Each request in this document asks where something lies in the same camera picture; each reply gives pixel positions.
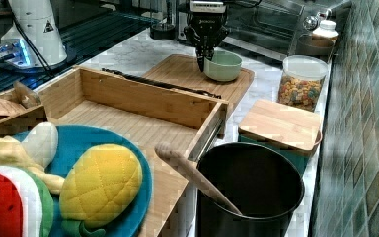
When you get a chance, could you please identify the bamboo tray box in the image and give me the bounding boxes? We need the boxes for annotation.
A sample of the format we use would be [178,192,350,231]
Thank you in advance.
[0,67,227,237]

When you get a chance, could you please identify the brown paper packets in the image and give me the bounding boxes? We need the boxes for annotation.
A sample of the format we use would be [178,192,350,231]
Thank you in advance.
[0,81,41,119]

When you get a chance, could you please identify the cream plush toy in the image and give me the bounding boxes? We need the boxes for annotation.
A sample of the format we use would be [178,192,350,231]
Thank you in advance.
[0,122,64,195]

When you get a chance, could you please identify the teal container with wooden lid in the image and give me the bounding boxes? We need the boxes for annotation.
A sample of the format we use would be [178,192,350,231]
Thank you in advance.
[238,99,323,175]

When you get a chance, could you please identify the red plush watermelon slice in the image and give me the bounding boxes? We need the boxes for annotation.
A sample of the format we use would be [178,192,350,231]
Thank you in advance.
[0,166,53,237]

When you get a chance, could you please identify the stainless toaster oven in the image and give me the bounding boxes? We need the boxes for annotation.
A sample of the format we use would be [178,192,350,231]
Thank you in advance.
[218,0,352,62]

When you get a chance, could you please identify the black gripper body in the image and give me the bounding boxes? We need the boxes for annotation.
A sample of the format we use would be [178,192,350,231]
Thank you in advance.
[184,12,229,50]

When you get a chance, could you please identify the brown shallow bowl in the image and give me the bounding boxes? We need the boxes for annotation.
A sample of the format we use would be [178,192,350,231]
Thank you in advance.
[295,35,334,56]

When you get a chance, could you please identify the yellow plush pineapple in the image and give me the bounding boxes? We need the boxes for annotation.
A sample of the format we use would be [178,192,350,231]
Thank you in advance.
[59,144,143,237]

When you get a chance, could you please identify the blue round plate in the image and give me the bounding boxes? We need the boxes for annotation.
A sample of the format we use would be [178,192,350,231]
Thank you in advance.
[0,122,152,237]

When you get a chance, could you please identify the clear jar of colourful cereal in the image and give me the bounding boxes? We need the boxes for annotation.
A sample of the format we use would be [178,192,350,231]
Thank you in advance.
[277,55,328,112]

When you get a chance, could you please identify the wooden cutting board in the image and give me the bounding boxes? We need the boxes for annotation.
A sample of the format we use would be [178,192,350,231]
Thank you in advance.
[144,54,255,118]

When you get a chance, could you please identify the black round pot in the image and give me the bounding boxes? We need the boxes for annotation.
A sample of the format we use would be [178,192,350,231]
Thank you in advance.
[195,142,305,237]

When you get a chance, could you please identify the light green cup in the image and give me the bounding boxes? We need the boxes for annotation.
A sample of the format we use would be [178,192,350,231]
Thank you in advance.
[203,51,242,82]

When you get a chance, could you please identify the silver toaster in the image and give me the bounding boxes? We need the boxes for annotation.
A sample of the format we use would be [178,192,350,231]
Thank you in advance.
[175,0,223,49]

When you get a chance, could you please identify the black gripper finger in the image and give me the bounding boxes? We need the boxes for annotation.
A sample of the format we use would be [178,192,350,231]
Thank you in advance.
[205,48,214,61]
[196,48,205,72]

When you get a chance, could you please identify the white lidded small jar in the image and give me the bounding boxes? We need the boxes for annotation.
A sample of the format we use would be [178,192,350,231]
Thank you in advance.
[312,20,339,41]

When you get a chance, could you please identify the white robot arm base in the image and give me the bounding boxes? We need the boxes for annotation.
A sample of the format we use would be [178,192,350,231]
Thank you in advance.
[0,0,68,70]

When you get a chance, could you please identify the black cable on robot base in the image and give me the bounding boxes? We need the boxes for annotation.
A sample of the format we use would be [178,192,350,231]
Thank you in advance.
[0,0,56,78]

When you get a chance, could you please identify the wooden utensil handle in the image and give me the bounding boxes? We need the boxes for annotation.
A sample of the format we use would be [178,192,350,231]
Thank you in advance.
[154,142,242,215]

